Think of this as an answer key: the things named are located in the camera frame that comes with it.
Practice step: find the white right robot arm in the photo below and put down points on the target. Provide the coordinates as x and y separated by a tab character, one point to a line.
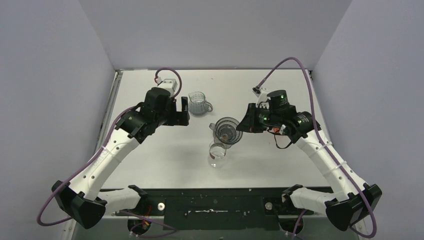
352	198

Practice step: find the aluminium rail frame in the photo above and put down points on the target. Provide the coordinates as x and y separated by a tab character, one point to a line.
96	172

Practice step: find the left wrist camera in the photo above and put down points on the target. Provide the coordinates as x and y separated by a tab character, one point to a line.
169	84

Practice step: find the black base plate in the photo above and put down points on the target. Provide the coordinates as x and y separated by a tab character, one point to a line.
217	208

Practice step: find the clear glass carafe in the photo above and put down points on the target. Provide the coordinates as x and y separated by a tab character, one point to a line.
217	155

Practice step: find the clear plastic coffee dripper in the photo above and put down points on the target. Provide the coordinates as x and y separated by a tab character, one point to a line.
225	132

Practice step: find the clear glass pitcher with handle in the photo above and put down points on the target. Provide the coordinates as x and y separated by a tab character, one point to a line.
198	105

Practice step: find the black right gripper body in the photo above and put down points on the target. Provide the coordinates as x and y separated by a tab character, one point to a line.
259	118

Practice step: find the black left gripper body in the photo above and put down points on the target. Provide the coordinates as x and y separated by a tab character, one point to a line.
180	111

